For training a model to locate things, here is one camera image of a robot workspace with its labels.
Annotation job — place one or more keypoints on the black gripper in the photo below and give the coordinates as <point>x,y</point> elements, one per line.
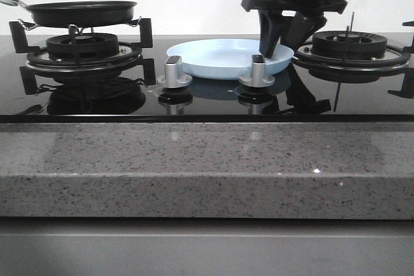
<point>294,30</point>

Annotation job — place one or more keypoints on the light blue plate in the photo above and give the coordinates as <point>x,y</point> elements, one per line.
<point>226,59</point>

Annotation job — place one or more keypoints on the black frying pan green handle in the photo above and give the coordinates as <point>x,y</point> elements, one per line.
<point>83,14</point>

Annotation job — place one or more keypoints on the black right gas burner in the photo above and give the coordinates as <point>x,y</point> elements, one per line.
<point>353,46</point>

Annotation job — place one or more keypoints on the black gas burner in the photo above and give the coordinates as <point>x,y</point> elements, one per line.
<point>353,46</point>
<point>89,46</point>

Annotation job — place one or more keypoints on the silver right stove knob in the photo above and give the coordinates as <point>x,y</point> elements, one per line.
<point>258,76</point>

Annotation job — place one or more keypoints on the silver stove knob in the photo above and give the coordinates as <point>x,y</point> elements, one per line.
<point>258,76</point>
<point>174,77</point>

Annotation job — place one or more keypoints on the black glass cooktop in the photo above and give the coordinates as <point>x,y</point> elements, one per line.
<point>298,95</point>

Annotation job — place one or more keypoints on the black right pan support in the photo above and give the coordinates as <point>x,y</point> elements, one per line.
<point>395,61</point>

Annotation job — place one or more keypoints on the black pan support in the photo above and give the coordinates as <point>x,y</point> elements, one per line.
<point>395,61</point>
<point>82,72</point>

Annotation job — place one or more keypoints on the silver left stove knob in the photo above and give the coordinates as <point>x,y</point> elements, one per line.
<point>174,77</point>

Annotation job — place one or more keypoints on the black left gas burner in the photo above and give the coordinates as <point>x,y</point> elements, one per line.
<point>89,46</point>

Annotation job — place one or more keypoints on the black left pan support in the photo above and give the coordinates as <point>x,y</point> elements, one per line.
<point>82,72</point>

